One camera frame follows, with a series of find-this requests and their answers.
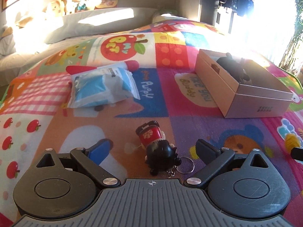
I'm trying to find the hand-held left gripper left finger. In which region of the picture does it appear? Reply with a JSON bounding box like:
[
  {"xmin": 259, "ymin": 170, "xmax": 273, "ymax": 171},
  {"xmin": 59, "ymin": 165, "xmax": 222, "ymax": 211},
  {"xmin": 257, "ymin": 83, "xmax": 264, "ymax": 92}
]
[{"xmin": 35, "ymin": 139, "xmax": 121, "ymax": 187}]

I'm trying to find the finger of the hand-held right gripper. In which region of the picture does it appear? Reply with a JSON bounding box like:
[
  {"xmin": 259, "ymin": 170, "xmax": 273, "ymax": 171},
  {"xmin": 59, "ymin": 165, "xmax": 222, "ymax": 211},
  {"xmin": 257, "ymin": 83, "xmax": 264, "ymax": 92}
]
[{"xmin": 290, "ymin": 146, "xmax": 303, "ymax": 162}]

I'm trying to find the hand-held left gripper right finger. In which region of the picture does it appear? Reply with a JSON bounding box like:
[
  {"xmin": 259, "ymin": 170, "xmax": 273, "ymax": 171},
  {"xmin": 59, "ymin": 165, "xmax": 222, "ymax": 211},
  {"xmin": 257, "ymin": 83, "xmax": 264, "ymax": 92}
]
[{"xmin": 186, "ymin": 139, "xmax": 269, "ymax": 187}]

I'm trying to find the black-haired doll keychain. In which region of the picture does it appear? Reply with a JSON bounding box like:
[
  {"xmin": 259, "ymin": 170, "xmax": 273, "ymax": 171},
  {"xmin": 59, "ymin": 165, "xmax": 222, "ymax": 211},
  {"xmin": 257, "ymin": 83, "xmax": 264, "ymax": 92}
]
[{"xmin": 135, "ymin": 120, "xmax": 195, "ymax": 178}]

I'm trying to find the brown cardboard box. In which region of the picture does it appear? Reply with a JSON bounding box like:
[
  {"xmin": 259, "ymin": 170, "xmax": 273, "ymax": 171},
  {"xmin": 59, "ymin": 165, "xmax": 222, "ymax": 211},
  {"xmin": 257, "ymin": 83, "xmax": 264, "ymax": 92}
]
[{"xmin": 194, "ymin": 49, "xmax": 294, "ymax": 119}]

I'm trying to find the colourful printed blanket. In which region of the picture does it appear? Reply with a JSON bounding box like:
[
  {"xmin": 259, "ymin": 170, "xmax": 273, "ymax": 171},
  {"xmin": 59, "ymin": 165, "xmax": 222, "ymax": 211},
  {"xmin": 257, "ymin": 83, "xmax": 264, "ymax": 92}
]
[{"xmin": 0, "ymin": 14, "xmax": 303, "ymax": 227}]

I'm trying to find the blue plastic packet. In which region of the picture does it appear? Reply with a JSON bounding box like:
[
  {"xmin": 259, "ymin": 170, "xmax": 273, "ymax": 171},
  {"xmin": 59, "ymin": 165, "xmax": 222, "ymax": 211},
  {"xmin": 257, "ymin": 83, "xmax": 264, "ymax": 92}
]
[{"xmin": 67, "ymin": 66, "xmax": 141, "ymax": 109}]

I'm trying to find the black toy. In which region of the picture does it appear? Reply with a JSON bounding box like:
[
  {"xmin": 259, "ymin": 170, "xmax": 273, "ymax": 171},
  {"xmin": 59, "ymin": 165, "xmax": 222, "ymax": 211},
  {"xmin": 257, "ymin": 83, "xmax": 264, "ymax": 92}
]
[{"xmin": 216, "ymin": 52, "xmax": 252, "ymax": 85}]

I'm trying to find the red and white tube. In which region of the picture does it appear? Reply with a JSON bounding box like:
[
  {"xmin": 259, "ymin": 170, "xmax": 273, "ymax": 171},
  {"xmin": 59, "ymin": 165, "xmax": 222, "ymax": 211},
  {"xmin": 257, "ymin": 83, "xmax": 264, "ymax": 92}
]
[{"xmin": 66, "ymin": 60, "xmax": 139, "ymax": 76}]

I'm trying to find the grey bed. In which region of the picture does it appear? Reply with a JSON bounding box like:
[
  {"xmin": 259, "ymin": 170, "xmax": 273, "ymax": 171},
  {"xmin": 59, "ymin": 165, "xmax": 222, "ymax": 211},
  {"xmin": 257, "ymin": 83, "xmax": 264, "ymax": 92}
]
[{"xmin": 0, "ymin": 35, "xmax": 103, "ymax": 87}]

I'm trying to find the palm plant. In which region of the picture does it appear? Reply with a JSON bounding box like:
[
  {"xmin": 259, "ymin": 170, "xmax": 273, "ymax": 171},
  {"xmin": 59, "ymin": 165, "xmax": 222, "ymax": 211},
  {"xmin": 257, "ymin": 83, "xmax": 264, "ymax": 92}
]
[{"xmin": 277, "ymin": 0, "xmax": 303, "ymax": 71}]

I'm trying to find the grey long cushion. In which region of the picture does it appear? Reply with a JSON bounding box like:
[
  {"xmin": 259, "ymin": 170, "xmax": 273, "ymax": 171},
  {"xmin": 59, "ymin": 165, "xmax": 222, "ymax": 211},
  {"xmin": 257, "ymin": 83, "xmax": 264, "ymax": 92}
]
[{"xmin": 43, "ymin": 7, "xmax": 159, "ymax": 44}]

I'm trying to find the pale pillow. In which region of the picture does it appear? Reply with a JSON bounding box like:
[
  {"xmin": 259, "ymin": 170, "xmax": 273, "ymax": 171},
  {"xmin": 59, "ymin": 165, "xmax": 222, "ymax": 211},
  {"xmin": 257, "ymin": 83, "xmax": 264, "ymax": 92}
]
[{"xmin": 151, "ymin": 11, "xmax": 181, "ymax": 23}]

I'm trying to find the white pillow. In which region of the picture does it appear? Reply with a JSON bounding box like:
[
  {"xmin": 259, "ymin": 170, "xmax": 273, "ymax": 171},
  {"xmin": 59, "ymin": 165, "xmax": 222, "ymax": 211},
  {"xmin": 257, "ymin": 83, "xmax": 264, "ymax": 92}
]
[{"xmin": 0, "ymin": 26, "xmax": 17, "ymax": 58}]

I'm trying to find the large tan plush toy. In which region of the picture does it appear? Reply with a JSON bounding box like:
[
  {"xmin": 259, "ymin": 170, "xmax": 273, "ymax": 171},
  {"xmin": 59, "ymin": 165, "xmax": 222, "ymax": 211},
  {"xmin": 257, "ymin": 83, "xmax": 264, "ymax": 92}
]
[{"xmin": 43, "ymin": 0, "xmax": 67, "ymax": 19}]

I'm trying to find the brown plush toy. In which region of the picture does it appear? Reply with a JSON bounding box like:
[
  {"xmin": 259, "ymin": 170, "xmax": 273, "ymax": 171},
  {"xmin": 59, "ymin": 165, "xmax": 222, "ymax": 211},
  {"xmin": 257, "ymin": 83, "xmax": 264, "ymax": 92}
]
[{"xmin": 63, "ymin": 0, "xmax": 79, "ymax": 15}]

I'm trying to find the red printed card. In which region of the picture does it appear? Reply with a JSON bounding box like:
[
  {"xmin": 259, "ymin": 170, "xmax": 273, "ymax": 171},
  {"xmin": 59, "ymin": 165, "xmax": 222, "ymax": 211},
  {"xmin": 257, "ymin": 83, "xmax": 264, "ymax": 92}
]
[{"xmin": 94, "ymin": 0, "xmax": 118, "ymax": 10}]

